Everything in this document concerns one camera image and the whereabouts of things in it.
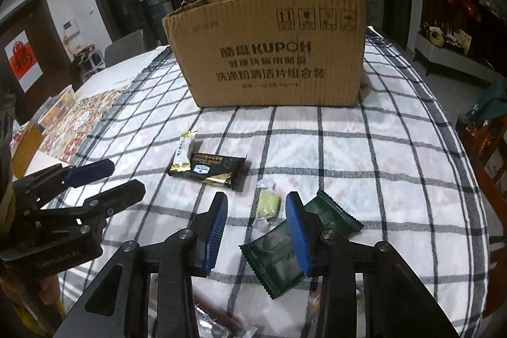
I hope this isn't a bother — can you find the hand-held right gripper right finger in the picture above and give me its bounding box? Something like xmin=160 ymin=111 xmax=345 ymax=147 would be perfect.
xmin=285 ymin=191 xmax=460 ymax=338

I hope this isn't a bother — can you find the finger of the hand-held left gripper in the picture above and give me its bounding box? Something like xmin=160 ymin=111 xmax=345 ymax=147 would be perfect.
xmin=29 ymin=180 xmax=146 ymax=233
xmin=12 ymin=159 xmax=115 ymax=212

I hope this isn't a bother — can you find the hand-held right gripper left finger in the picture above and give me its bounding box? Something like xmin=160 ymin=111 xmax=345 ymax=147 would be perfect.
xmin=53 ymin=191 xmax=229 ymax=338

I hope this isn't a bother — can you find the dark green snack packet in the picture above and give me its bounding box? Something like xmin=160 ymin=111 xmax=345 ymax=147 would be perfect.
xmin=239 ymin=191 xmax=364 ymax=301

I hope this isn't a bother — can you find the pale green candy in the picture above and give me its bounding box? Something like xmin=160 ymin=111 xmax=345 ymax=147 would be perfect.
xmin=255 ymin=182 xmax=280 ymax=232

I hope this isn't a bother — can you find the black gold snack packet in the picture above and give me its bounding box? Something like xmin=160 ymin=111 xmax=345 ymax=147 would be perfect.
xmin=167 ymin=152 xmax=249 ymax=191

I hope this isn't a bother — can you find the white stick snack packet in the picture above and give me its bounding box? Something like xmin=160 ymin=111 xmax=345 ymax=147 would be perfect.
xmin=173 ymin=129 xmax=199 ymax=168

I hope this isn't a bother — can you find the brown cardboard box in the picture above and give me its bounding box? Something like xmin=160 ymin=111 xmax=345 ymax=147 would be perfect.
xmin=162 ymin=0 xmax=369 ymax=110

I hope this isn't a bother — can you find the colourful patterned table runner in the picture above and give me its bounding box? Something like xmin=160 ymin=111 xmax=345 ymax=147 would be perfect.
xmin=37 ymin=88 xmax=125 ymax=164

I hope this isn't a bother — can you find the wooden tissue box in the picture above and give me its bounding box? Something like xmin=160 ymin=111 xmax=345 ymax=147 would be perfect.
xmin=11 ymin=122 xmax=46 ymax=180

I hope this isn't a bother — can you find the white plastic fruit basket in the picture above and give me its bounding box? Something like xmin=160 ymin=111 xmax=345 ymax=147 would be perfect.
xmin=38 ymin=85 xmax=76 ymax=125

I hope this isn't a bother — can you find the black white checked tablecloth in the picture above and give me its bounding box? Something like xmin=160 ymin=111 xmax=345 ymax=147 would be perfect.
xmin=59 ymin=27 xmax=490 ymax=338

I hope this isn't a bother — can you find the white printed table cover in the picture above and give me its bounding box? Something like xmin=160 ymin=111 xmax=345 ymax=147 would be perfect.
xmin=24 ymin=45 xmax=171 ymax=180

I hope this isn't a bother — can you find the small shoe rack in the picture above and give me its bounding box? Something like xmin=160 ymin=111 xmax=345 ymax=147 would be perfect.
xmin=71 ymin=43 xmax=106 ymax=79

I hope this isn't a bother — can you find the red paper door poster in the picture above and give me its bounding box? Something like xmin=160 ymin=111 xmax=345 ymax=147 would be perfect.
xmin=5 ymin=30 xmax=43 ymax=93

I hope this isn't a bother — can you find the grey upholstered chair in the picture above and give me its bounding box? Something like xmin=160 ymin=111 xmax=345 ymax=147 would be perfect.
xmin=105 ymin=29 xmax=159 ymax=67

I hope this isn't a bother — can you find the brown wooden door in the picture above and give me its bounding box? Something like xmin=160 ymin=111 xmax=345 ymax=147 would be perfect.
xmin=0 ymin=0 xmax=74 ymax=125

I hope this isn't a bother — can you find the brown wooden chair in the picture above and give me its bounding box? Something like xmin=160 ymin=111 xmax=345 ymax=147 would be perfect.
xmin=455 ymin=112 xmax=507 ymax=319

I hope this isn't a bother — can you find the dark green cloth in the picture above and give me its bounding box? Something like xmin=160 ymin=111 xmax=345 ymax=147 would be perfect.
xmin=469 ymin=85 xmax=507 ymax=125

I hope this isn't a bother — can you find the white low sideboard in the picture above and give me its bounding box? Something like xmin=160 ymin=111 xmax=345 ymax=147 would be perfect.
xmin=414 ymin=31 xmax=502 ymax=89

